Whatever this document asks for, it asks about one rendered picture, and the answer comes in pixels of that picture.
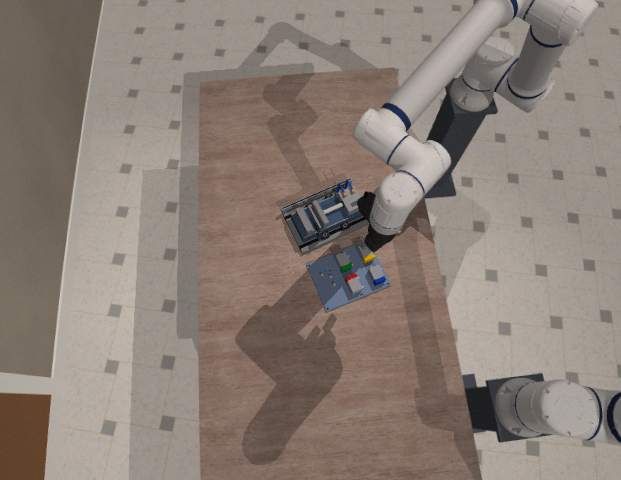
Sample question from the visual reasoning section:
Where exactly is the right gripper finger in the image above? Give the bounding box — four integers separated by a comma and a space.
359, 236, 371, 251

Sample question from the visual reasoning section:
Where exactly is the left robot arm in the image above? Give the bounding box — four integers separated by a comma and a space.
495, 378, 621, 446

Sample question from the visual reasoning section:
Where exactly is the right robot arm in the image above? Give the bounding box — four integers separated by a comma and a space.
353, 0, 598, 230

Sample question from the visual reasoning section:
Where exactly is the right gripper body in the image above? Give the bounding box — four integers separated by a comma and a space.
357, 191, 403, 252

